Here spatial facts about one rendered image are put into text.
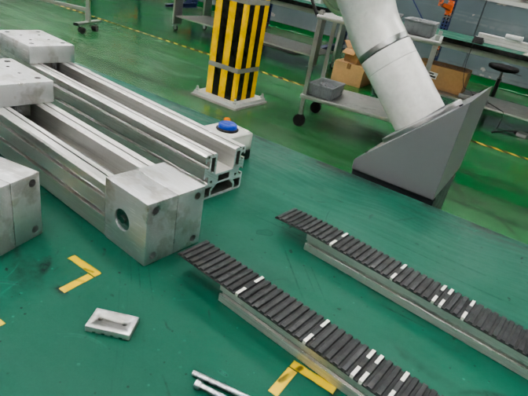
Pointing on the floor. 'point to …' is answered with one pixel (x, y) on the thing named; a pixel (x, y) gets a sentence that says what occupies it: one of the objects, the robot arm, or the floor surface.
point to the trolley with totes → (320, 87)
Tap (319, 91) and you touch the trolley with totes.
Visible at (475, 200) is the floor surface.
